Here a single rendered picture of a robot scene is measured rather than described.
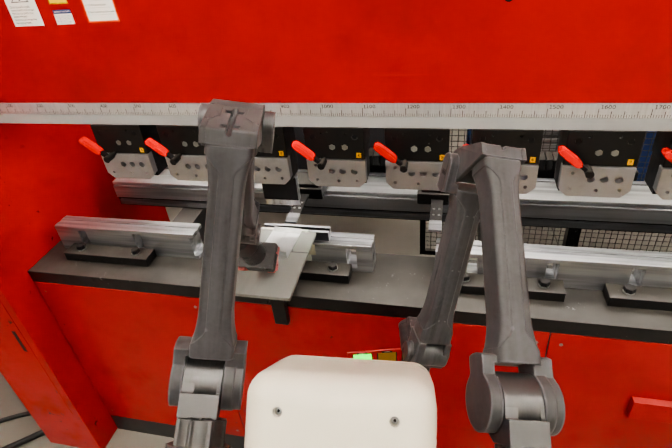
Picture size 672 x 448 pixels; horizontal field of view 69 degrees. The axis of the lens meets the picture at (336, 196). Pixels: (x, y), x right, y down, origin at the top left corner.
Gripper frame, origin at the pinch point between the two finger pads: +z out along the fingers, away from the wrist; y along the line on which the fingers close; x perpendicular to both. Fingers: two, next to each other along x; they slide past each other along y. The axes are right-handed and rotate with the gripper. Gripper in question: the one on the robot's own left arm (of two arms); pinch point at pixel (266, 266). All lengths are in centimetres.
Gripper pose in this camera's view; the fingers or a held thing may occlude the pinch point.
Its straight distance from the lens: 129.6
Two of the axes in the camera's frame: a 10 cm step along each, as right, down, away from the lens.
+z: 2.0, 4.5, 8.7
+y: -9.7, -0.4, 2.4
